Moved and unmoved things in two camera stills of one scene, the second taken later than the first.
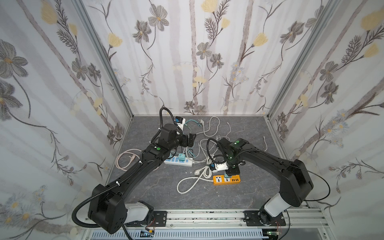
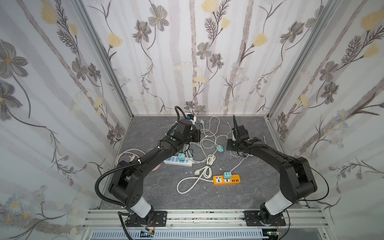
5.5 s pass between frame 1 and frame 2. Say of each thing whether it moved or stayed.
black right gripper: moved
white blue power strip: stayed
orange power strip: stayed
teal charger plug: stayed
